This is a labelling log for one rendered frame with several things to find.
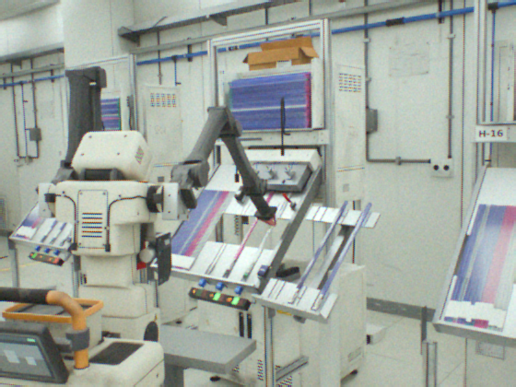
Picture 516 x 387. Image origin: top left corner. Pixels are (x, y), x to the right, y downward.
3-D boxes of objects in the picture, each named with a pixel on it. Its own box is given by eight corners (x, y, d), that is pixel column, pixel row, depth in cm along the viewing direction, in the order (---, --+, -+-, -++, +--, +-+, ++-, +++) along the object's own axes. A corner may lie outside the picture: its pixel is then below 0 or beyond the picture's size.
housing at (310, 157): (321, 181, 268) (309, 160, 259) (244, 178, 298) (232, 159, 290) (326, 169, 272) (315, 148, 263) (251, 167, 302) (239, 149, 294)
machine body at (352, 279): (302, 418, 262) (300, 293, 255) (199, 380, 306) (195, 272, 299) (367, 370, 312) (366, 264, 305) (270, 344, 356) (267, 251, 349)
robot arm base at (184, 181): (153, 188, 166) (189, 188, 163) (161, 170, 172) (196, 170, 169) (161, 208, 172) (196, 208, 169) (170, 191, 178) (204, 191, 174)
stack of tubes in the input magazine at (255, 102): (308, 127, 260) (307, 70, 257) (228, 130, 292) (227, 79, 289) (322, 127, 269) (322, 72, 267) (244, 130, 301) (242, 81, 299)
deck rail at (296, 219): (263, 296, 233) (257, 287, 229) (260, 295, 235) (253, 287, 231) (326, 173, 268) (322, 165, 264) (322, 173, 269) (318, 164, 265)
